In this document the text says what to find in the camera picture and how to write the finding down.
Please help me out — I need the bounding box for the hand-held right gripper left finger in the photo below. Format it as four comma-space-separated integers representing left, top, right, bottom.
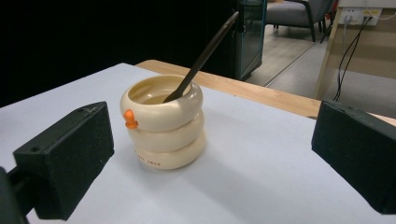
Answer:
12, 101, 116, 222

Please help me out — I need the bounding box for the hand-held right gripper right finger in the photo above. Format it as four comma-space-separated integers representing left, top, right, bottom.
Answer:
311, 99, 396, 216

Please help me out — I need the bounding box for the cream ringed utensil holder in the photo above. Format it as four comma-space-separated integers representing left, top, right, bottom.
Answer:
120, 74, 207, 171

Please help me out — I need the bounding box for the black knife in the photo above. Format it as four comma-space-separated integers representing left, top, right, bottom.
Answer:
162, 10, 240, 105

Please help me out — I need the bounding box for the wooden shelf unit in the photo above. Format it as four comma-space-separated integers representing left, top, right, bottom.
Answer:
313, 0, 396, 101

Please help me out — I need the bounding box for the white table mat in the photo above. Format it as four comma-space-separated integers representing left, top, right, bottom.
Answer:
0, 63, 396, 224

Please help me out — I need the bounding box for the wooden table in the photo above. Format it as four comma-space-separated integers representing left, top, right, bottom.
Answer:
135, 59, 396, 128

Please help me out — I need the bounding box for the white power strip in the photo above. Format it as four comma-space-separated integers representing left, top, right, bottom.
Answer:
337, 7, 384, 27

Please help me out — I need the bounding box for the grey armchair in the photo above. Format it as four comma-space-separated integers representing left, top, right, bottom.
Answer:
265, 0, 340, 43

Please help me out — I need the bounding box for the glass-fronted cabinet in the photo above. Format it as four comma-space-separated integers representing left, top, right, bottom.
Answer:
233, 0, 268, 81

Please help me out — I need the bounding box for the black hanging cable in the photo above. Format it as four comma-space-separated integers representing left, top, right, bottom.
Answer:
332, 16, 374, 103

